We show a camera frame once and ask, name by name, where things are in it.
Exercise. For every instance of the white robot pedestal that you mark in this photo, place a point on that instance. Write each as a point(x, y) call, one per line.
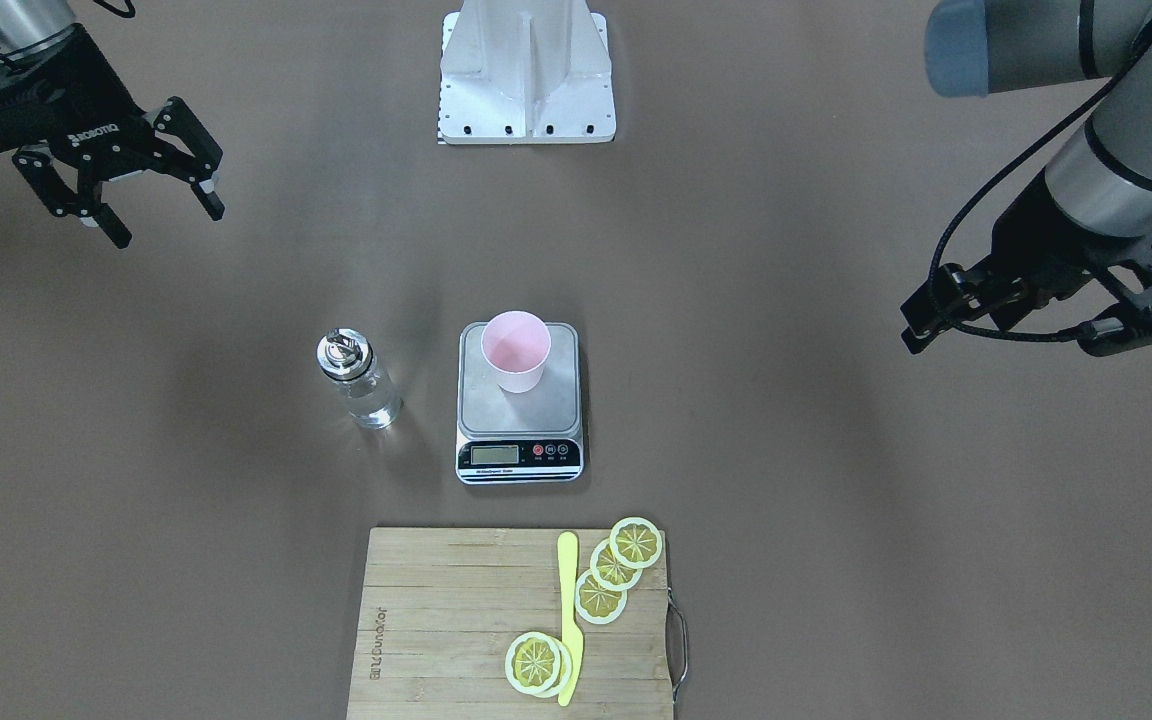
point(514, 72)

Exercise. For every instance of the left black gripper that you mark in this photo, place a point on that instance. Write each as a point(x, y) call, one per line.
point(1044, 238)

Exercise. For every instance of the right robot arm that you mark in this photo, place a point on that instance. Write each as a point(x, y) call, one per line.
point(25, 27)

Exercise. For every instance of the bamboo cutting board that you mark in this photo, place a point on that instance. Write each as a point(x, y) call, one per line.
point(441, 606)

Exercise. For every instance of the lemon slice by knife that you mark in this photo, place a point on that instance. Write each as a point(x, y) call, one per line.
point(538, 665)

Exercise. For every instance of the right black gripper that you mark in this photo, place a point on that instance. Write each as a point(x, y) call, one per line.
point(48, 92)

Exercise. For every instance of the pink plastic cup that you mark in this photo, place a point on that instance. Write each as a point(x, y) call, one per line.
point(516, 345)

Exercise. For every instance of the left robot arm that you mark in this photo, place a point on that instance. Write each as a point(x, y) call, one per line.
point(1098, 158)

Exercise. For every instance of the glass sauce bottle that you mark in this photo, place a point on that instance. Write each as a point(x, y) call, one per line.
point(349, 361)

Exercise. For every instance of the lemon slice near edge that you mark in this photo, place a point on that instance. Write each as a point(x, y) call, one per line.
point(636, 543)

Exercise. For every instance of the middle lemon slice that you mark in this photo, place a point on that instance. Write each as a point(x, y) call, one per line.
point(609, 572)

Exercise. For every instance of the silver kitchen scale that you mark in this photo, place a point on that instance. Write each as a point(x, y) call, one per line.
point(536, 436)

